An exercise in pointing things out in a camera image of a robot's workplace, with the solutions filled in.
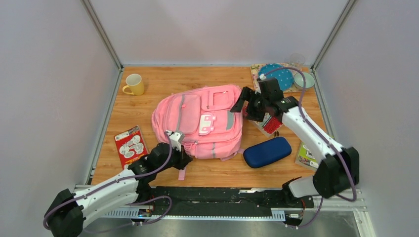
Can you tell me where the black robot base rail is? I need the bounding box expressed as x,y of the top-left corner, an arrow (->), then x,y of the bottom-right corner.
140,186 -> 314,217

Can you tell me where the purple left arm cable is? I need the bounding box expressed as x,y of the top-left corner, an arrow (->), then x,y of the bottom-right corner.
43,132 -> 173,231

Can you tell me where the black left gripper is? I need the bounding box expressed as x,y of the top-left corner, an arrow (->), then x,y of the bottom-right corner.
156,143 -> 193,173

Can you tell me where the clear drinking glass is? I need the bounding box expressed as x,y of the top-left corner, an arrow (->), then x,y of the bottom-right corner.
289,53 -> 305,71

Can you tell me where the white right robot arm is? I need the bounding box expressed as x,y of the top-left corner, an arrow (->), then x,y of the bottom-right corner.
231,78 -> 359,207

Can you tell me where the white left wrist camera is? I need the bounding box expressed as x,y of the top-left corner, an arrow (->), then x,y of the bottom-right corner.
165,130 -> 185,152

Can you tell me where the green comic book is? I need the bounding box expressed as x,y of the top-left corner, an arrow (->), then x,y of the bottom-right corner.
294,142 -> 319,171

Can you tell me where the pale green bowl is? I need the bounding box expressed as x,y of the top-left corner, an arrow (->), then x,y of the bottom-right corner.
293,72 -> 316,90

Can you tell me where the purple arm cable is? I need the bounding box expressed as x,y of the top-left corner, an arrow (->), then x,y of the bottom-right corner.
260,67 -> 357,230
43,132 -> 173,231

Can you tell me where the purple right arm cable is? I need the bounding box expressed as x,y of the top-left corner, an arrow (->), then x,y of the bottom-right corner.
260,67 -> 357,230

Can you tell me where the floral placemat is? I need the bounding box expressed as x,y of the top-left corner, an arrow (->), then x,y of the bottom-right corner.
250,63 -> 311,93

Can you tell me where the yellow mug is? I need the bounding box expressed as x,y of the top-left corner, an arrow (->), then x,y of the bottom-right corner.
122,74 -> 145,96

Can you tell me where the blue glasses case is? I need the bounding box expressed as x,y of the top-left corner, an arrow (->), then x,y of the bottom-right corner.
243,137 -> 292,168

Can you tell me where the colourful red-edged book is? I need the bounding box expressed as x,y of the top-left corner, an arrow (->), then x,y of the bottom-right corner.
250,113 -> 283,138

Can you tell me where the blue polka dot plate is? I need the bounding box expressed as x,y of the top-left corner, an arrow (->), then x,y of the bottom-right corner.
258,64 -> 293,91

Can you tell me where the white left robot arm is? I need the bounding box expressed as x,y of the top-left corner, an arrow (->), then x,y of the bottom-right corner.
43,143 -> 193,237

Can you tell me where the pink student backpack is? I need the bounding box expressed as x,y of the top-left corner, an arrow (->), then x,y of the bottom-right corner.
151,84 -> 243,161

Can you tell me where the red comic book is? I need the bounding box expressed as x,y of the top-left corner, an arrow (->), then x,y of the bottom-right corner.
114,125 -> 149,169

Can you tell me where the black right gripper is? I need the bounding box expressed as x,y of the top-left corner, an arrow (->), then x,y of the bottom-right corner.
230,86 -> 269,122

